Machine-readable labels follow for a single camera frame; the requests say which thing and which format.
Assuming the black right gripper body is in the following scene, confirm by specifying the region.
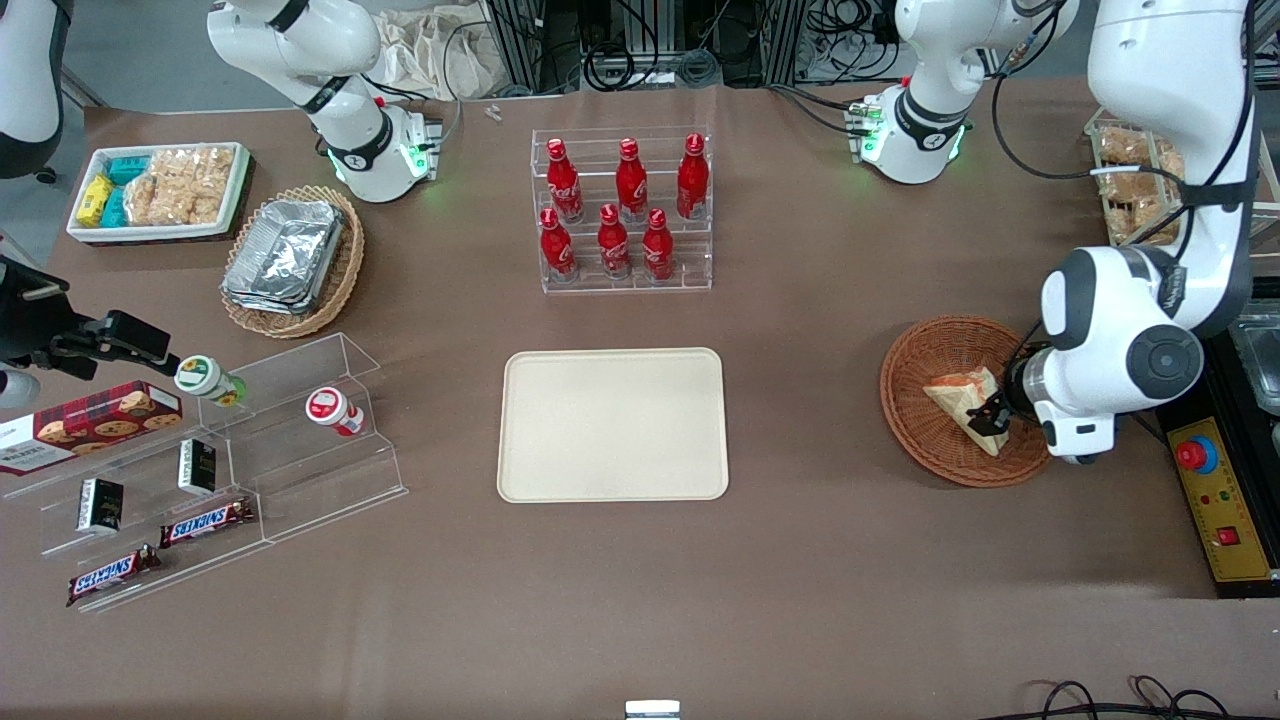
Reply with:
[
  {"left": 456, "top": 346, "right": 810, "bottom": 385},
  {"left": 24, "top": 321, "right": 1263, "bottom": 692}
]
[{"left": 0, "top": 255, "right": 101, "bottom": 381}]

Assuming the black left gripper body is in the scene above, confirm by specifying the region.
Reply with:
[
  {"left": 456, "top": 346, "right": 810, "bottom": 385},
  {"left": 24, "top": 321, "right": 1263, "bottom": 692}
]
[{"left": 1003, "top": 350, "right": 1044, "bottom": 427}]

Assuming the triangle sandwich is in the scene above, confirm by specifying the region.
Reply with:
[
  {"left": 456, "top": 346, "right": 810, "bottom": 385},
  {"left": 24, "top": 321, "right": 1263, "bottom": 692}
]
[{"left": 922, "top": 366, "right": 1011, "bottom": 458}]

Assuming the brown wicker basket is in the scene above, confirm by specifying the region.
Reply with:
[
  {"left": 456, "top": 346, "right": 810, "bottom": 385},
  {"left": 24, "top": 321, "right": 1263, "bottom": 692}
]
[{"left": 880, "top": 316, "right": 1056, "bottom": 489}]

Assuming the light wicker basket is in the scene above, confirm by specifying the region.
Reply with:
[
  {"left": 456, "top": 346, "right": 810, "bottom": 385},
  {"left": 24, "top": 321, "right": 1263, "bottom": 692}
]
[{"left": 220, "top": 185, "right": 366, "bottom": 339}]

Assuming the beige plastic tray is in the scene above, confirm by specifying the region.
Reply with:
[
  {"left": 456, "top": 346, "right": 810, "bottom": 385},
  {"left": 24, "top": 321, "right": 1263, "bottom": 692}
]
[{"left": 497, "top": 347, "right": 730, "bottom": 503}]

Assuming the green lid cup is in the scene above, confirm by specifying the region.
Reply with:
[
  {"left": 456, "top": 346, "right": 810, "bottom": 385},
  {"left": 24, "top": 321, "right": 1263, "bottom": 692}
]
[{"left": 175, "top": 355, "right": 248, "bottom": 408}]

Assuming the red tartan cookie box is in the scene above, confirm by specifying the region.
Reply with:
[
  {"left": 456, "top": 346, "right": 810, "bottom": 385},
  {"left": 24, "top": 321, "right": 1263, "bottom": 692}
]
[{"left": 0, "top": 381, "right": 184, "bottom": 477}]

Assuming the white rectangular snack bin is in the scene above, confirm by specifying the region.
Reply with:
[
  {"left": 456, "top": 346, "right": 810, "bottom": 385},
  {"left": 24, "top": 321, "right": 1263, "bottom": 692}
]
[{"left": 66, "top": 142, "right": 253, "bottom": 246}]

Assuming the yellow snack box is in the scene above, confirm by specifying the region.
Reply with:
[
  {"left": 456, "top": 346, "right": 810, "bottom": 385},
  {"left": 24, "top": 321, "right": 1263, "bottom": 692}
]
[{"left": 77, "top": 175, "right": 114, "bottom": 227}]

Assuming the clear rice cracker pack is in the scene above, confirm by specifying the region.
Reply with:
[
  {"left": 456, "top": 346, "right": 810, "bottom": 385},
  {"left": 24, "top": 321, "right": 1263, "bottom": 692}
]
[
  {"left": 123, "top": 150, "right": 193, "bottom": 227},
  {"left": 185, "top": 147, "right": 237, "bottom": 225}
]

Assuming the small black box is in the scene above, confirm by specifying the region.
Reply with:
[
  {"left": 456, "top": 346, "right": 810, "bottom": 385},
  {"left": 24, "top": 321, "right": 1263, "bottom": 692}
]
[
  {"left": 77, "top": 478, "right": 125, "bottom": 534},
  {"left": 178, "top": 438, "right": 217, "bottom": 497}
]

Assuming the Snickers chocolate bar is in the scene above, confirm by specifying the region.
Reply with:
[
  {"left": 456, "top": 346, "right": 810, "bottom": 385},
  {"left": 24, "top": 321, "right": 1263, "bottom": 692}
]
[
  {"left": 160, "top": 497, "right": 256, "bottom": 549},
  {"left": 66, "top": 545, "right": 161, "bottom": 608}
]

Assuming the clear fried snack pack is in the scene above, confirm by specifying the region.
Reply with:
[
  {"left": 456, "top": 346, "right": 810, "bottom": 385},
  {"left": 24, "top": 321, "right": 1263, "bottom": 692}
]
[
  {"left": 1098, "top": 168, "right": 1189, "bottom": 207},
  {"left": 1108, "top": 202, "right": 1187, "bottom": 247},
  {"left": 1097, "top": 126, "right": 1161, "bottom": 169}
]

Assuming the red lid cup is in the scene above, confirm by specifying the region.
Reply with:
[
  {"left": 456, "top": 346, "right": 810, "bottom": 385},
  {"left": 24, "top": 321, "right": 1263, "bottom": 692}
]
[{"left": 305, "top": 387, "right": 366, "bottom": 438}]

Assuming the clear acrylic step display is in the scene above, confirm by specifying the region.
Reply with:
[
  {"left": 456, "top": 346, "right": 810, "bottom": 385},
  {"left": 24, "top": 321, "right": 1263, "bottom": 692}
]
[{"left": 0, "top": 333, "right": 409, "bottom": 613}]

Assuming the yellow control box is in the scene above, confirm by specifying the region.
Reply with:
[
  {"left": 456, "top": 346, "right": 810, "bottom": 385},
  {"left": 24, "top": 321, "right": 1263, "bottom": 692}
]
[{"left": 1165, "top": 415, "right": 1280, "bottom": 599}]

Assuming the steel pan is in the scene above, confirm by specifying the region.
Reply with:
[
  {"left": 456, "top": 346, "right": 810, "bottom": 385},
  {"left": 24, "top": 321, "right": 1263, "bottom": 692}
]
[{"left": 1232, "top": 312, "right": 1280, "bottom": 413}]

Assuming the clear acrylic bottle rack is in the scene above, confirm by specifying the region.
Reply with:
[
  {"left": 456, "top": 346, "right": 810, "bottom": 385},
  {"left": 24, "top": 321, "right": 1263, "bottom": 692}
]
[{"left": 530, "top": 125, "right": 714, "bottom": 295}]

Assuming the red cola bottle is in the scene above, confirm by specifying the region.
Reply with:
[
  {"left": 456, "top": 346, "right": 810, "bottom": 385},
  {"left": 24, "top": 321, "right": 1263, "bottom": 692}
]
[
  {"left": 676, "top": 133, "right": 710, "bottom": 221},
  {"left": 546, "top": 138, "right": 585, "bottom": 223},
  {"left": 539, "top": 208, "right": 578, "bottom": 283},
  {"left": 615, "top": 138, "right": 649, "bottom": 223},
  {"left": 597, "top": 204, "right": 633, "bottom": 281},
  {"left": 641, "top": 208, "right": 676, "bottom": 283}
]

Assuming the beige cloth bag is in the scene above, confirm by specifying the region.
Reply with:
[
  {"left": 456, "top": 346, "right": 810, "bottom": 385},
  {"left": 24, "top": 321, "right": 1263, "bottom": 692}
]
[{"left": 375, "top": 8, "right": 501, "bottom": 101}]

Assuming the white wire rack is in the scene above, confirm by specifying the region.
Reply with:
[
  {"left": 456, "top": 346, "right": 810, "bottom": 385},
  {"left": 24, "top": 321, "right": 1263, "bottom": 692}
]
[{"left": 1085, "top": 105, "right": 1280, "bottom": 253}]

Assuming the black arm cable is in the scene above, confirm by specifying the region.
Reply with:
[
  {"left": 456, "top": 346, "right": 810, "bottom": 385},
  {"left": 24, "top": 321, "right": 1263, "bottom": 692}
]
[{"left": 988, "top": 0, "right": 1259, "bottom": 216}]

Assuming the black floor cable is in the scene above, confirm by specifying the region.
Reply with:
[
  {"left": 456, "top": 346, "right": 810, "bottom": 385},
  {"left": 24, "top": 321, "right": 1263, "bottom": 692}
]
[{"left": 1005, "top": 675, "right": 1280, "bottom": 720}]

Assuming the black base cable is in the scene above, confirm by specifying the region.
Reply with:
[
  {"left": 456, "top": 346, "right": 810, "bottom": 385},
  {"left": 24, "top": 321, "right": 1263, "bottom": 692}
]
[{"left": 768, "top": 84, "right": 866, "bottom": 136}]

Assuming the black cable coil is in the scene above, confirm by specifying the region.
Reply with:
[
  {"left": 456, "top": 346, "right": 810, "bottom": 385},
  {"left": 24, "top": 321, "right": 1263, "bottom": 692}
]
[{"left": 585, "top": 45, "right": 638, "bottom": 93}]

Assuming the black aluminium frame rack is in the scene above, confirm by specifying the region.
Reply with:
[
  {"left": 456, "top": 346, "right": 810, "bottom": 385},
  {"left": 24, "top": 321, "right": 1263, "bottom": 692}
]
[{"left": 480, "top": 0, "right": 811, "bottom": 96}]

